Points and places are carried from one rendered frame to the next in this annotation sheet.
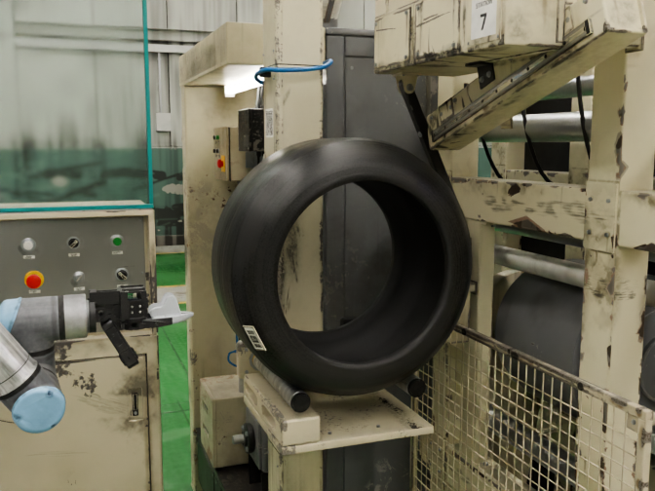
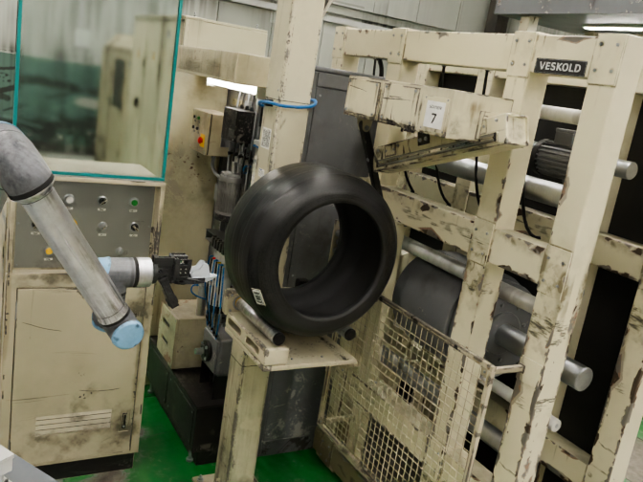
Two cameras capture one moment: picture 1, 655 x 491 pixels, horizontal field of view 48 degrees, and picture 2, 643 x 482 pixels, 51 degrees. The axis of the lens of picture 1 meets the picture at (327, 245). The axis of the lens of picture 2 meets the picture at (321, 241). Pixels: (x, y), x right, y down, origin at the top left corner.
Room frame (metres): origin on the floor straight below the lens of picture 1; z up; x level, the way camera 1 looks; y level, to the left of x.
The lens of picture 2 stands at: (-0.55, 0.38, 1.75)
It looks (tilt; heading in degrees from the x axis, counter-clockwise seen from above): 13 degrees down; 349
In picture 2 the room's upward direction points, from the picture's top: 9 degrees clockwise
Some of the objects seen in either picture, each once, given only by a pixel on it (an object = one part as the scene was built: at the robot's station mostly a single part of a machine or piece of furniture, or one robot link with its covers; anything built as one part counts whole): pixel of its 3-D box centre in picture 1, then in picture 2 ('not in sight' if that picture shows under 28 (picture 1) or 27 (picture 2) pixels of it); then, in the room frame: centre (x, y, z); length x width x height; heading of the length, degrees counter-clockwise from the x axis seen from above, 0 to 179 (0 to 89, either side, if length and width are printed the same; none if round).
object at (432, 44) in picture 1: (475, 31); (420, 107); (1.71, -0.34, 1.71); 0.61 x 0.25 x 0.15; 20
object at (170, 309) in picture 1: (172, 309); (205, 272); (1.50, 0.33, 1.11); 0.09 x 0.03 x 0.06; 110
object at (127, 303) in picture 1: (119, 309); (170, 269); (1.47, 0.43, 1.12); 0.12 x 0.08 x 0.09; 110
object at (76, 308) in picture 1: (77, 316); (143, 272); (1.45, 0.51, 1.11); 0.10 x 0.05 x 0.09; 20
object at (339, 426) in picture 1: (332, 412); (289, 343); (1.73, -0.01, 0.80); 0.37 x 0.36 x 0.02; 110
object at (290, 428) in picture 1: (278, 404); (255, 336); (1.68, 0.12, 0.84); 0.36 x 0.09 x 0.06; 20
